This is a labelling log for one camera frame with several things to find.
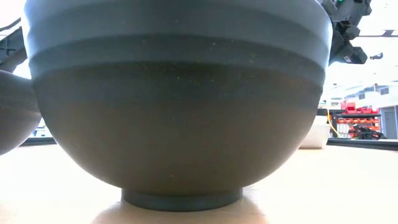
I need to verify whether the red storage bin rack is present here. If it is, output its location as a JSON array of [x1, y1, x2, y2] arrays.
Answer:
[[335, 100, 382, 139]]

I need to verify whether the black bowl with pale rim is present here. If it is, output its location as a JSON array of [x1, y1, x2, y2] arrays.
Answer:
[[22, 0, 334, 60]]

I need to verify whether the dark grey bowl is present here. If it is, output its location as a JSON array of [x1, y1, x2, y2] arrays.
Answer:
[[28, 33, 331, 82]]

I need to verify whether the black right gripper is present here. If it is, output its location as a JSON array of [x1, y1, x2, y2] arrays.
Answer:
[[317, 0, 373, 42]]

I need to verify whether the light grey bowl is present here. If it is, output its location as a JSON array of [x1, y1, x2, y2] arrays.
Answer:
[[298, 114, 331, 149]]

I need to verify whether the grey door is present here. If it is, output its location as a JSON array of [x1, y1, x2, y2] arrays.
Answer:
[[379, 105, 398, 140]]

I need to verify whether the black equipment pile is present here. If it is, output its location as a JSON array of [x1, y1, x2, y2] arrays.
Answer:
[[354, 124, 387, 140]]

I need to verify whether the yellow cable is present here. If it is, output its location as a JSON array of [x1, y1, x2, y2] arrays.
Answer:
[[325, 108, 340, 138]]

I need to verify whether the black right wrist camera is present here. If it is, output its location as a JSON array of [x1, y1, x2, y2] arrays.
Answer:
[[329, 40, 369, 65]]

